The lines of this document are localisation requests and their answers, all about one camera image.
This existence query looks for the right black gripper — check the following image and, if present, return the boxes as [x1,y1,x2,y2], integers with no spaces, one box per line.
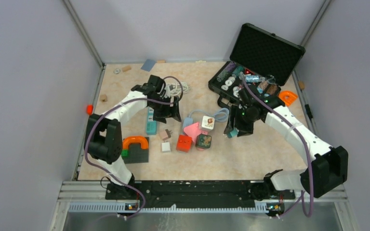
[225,105,259,137]

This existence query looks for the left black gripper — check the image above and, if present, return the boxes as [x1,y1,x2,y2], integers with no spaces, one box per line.
[149,95,181,124]

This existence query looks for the teal small plug adapter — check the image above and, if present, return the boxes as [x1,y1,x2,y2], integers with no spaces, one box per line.
[225,128,238,139]

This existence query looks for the pink triangular power strip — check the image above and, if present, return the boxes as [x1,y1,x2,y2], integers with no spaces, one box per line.
[183,122,208,143]

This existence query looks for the white cube socket adapter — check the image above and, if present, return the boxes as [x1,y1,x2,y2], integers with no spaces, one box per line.
[200,115,215,132]

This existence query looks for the red cube socket adapter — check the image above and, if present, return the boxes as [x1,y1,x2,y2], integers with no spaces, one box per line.
[176,135,192,153]

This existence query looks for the dark green cube adapter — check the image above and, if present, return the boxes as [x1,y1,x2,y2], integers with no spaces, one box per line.
[195,134,212,150]

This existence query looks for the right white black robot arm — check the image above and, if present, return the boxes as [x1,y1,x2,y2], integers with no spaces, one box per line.
[224,88,348,198]

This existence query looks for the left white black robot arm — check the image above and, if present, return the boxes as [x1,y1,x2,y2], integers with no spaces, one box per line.
[84,75,184,199]

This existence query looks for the pink brown charger plug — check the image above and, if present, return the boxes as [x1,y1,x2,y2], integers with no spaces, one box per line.
[159,129,172,141]

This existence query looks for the teal power strip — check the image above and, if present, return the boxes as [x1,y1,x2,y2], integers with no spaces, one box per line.
[145,107,157,136]

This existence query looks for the small white charger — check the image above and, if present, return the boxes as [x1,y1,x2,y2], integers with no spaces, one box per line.
[161,142,172,153]

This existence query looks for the orange arch block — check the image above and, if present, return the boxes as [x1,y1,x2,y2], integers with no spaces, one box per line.
[122,136,149,150]

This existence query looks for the dark grey building baseplate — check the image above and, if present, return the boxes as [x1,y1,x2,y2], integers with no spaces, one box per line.
[122,137,149,164]

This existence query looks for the grey blue card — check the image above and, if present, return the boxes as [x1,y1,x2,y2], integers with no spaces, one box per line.
[141,59,157,72]

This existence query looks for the green small brick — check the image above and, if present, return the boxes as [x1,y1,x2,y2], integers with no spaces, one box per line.
[121,149,128,157]

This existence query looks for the orange arch toy right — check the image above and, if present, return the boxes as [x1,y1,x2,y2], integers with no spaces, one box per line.
[278,90,298,107]

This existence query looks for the wooden block top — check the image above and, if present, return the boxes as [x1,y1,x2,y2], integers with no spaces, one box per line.
[121,65,132,72]

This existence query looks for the wooden block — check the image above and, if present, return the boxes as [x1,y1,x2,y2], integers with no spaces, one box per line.
[298,81,305,90]
[121,65,132,72]
[99,94,108,102]

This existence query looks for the wooden block left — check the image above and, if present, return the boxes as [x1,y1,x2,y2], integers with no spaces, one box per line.
[99,94,108,102]

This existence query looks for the black open case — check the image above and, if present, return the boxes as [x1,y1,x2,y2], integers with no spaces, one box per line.
[208,23,305,108]

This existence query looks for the wooden block right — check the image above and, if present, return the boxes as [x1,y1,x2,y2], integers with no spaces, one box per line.
[298,81,305,90]

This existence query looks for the red orange clip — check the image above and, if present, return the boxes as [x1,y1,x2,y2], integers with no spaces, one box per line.
[86,104,93,115]

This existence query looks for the white coiled cable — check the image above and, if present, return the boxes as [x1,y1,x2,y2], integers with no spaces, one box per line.
[166,82,190,96]

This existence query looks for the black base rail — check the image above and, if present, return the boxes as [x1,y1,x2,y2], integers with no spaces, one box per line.
[105,180,296,208]

